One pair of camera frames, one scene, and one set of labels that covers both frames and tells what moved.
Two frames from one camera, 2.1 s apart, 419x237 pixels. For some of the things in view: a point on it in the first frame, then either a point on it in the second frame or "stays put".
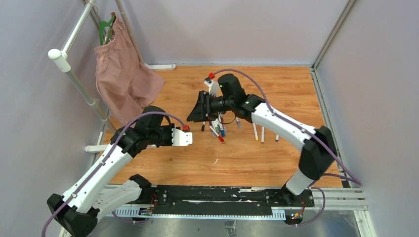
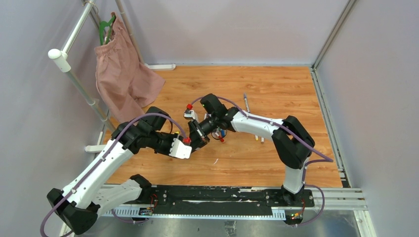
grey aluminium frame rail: (351, 197) stays put
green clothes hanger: (103, 24) stays put
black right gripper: (202, 111) → (197, 136)
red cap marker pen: (221, 138) stays put
